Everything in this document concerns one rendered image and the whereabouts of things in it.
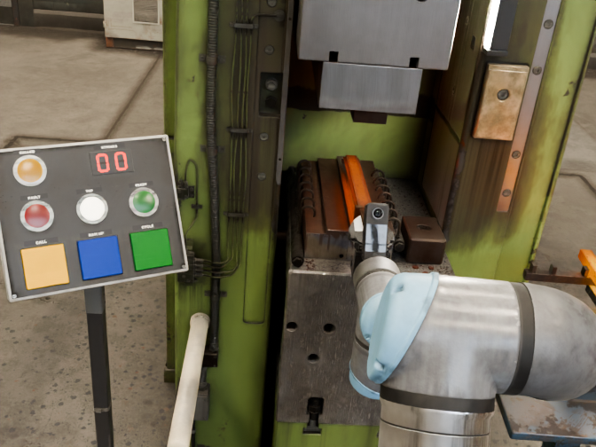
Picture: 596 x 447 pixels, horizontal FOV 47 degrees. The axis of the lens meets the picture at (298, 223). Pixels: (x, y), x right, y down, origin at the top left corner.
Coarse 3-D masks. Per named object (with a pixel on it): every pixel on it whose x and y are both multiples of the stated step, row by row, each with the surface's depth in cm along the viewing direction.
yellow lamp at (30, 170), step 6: (24, 162) 125; (30, 162) 125; (36, 162) 126; (18, 168) 125; (24, 168) 125; (30, 168) 125; (36, 168) 126; (42, 168) 126; (18, 174) 125; (24, 174) 125; (30, 174) 125; (36, 174) 126; (42, 174) 126; (24, 180) 125; (30, 180) 125; (36, 180) 126
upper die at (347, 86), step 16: (320, 64) 139; (336, 64) 134; (352, 64) 134; (320, 80) 136; (336, 80) 135; (352, 80) 135; (368, 80) 135; (384, 80) 135; (400, 80) 135; (416, 80) 136; (320, 96) 137; (336, 96) 137; (352, 96) 137; (368, 96) 137; (384, 96) 137; (400, 96) 137; (416, 96) 137; (384, 112) 139; (400, 112) 139
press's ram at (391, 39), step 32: (320, 0) 128; (352, 0) 128; (384, 0) 128; (416, 0) 128; (448, 0) 128; (320, 32) 131; (352, 32) 131; (384, 32) 131; (416, 32) 131; (448, 32) 131; (384, 64) 134; (416, 64) 136; (448, 64) 134
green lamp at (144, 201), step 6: (138, 192) 134; (144, 192) 134; (150, 192) 135; (138, 198) 134; (144, 198) 134; (150, 198) 134; (138, 204) 133; (144, 204) 134; (150, 204) 134; (138, 210) 134; (144, 210) 134; (150, 210) 134
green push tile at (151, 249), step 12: (132, 240) 132; (144, 240) 133; (156, 240) 134; (168, 240) 135; (132, 252) 133; (144, 252) 133; (156, 252) 134; (168, 252) 135; (144, 264) 133; (156, 264) 134; (168, 264) 135
